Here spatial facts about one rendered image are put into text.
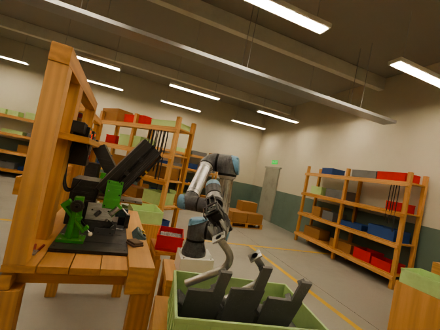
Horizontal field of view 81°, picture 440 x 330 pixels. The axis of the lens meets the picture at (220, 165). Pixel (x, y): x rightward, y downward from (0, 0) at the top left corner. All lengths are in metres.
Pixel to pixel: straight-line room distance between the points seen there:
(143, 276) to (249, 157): 10.74
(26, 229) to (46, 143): 0.41
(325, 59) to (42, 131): 6.02
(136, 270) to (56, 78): 1.04
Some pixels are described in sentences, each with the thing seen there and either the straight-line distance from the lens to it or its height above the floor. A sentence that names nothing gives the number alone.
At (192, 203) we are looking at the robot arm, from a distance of 1.30.
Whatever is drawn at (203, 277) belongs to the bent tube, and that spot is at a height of 1.06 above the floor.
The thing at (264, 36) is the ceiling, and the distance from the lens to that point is 5.98.
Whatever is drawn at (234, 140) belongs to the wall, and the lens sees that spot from 11.77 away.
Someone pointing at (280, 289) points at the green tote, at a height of 0.93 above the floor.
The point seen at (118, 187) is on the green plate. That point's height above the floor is 1.23.
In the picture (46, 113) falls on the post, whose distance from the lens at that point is 1.48.
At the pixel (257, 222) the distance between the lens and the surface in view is 8.31.
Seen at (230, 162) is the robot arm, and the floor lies 1.56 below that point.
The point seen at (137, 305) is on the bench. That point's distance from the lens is 1.66.
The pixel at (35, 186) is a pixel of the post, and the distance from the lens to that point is 1.49.
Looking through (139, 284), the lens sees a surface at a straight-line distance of 1.60.
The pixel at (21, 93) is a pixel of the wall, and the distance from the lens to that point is 11.68.
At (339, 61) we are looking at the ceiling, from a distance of 6.95.
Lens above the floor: 1.48
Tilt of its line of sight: 2 degrees up
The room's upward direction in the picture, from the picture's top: 11 degrees clockwise
